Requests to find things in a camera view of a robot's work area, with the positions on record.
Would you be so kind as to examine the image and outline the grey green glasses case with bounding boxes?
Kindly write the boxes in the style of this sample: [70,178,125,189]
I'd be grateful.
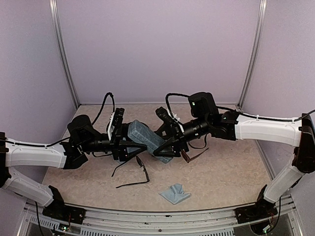
[123,120,173,164]

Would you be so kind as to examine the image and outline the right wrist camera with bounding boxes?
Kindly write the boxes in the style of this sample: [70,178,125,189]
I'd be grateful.
[156,107,182,128]

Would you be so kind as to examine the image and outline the black frame glasses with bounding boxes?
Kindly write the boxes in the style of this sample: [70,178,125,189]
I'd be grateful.
[111,155,150,189]

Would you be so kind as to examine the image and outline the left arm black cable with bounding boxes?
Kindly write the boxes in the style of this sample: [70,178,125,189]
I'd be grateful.
[46,92,117,148]

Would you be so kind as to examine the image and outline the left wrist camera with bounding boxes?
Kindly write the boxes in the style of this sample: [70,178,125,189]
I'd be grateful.
[107,108,125,141]

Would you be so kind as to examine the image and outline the left aluminium frame post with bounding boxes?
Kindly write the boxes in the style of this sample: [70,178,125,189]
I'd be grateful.
[49,0,80,110]

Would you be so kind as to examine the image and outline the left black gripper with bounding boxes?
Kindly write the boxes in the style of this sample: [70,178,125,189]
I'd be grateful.
[80,123,147,161]

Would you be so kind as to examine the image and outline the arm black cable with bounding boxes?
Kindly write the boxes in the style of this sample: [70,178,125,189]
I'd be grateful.
[46,92,117,148]
[165,92,315,122]

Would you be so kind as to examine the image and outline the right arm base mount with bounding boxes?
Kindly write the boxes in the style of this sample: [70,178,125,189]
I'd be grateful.
[234,185,278,224]

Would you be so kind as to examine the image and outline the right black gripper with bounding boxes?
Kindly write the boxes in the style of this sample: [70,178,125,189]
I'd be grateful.
[150,115,211,156]

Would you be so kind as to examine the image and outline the brown frame sunglasses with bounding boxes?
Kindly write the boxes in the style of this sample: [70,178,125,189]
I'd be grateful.
[181,147,209,163]

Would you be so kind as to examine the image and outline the aluminium frame post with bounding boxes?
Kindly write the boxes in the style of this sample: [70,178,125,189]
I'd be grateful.
[237,0,268,110]
[49,0,80,110]

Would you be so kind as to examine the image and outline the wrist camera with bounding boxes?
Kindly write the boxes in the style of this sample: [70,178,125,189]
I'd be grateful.
[107,108,125,141]
[156,107,182,128]

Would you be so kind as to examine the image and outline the light blue cleaning cloth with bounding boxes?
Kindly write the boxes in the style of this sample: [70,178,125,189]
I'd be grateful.
[159,183,191,205]

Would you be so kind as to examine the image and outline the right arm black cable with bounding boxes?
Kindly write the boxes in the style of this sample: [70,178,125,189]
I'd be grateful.
[165,92,315,122]

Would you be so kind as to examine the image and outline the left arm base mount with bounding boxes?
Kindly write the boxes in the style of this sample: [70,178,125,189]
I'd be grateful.
[42,185,86,225]

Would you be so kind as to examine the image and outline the right aluminium frame post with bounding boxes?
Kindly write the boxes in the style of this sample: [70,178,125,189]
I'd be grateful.
[237,0,268,110]

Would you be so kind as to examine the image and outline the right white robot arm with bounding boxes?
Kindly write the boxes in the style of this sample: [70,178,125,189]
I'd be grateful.
[154,92,315,218]

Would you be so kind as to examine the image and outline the front aluminium rail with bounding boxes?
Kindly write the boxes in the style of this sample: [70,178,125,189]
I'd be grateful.
[17,195,303,236]

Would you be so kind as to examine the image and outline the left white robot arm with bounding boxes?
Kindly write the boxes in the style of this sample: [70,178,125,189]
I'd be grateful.
[0,115,147,219]

